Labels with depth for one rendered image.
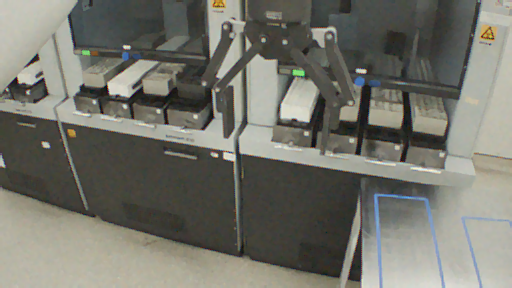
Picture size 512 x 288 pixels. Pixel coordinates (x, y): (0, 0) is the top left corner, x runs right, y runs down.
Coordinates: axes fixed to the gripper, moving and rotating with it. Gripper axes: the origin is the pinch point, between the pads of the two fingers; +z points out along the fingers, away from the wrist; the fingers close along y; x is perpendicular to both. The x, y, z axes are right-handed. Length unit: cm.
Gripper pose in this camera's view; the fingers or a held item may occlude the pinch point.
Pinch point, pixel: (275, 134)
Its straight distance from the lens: 53.5
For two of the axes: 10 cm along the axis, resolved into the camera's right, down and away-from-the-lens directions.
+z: 0.0, 8.4, 5.4
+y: 9.6, 1.5, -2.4
